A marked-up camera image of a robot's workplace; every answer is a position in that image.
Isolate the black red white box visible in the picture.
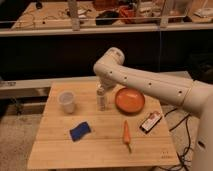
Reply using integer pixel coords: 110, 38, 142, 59
139, 111, 162, 133

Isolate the black object on shelf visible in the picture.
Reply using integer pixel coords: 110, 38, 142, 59
95, 11, 119, 25

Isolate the orange object on shelf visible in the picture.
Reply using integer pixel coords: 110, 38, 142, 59
119, 6, 135, 24

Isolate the black floor cable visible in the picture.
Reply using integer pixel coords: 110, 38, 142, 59
163, 107, 198, 171

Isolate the blue sponge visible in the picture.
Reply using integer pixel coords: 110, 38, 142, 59
70, 122, 91, 141

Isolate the orange carrot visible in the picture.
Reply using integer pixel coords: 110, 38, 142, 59
123, 120, 132, 153

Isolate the orange plate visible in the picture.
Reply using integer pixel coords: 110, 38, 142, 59
115, 87, 145, 113

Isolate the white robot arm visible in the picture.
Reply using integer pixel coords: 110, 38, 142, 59
93, 47, 213, 171

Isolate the translucent plastic cup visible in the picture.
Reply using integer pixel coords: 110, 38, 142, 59
58, 91, 75, 113

